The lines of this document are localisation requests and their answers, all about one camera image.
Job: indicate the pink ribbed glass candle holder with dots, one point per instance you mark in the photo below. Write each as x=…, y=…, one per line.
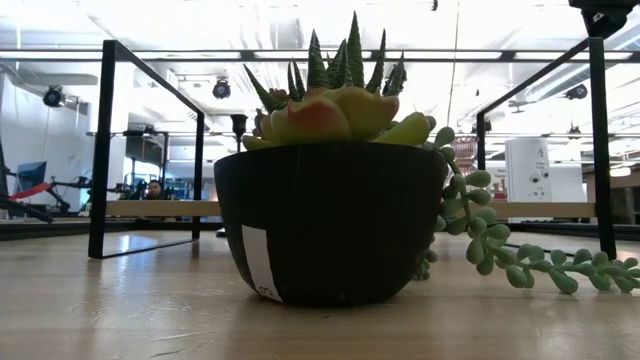
x=466, y=150

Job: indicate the black background robot arm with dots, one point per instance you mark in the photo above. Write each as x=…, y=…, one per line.
x=60, y=197

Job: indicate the black ceiling spotlight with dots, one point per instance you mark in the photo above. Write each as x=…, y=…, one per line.
x=221, y=89
x=577, y=91
x=52, y=96

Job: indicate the white printed banner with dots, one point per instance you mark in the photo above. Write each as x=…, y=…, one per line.
x=525, y=165

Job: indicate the succulent plant in black pot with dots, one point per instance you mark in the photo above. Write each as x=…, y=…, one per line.
x=325, y=225

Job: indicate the person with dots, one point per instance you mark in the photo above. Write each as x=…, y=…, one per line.
x=155, y=190

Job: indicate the blue monitor screen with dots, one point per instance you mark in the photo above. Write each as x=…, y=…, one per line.
x=32, y=175

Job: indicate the wooden shelf riser black frame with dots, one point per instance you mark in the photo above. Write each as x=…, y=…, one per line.
x=150, y=208

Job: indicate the black aluminium rig frame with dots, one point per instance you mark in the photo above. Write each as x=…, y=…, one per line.
x=50, y=229

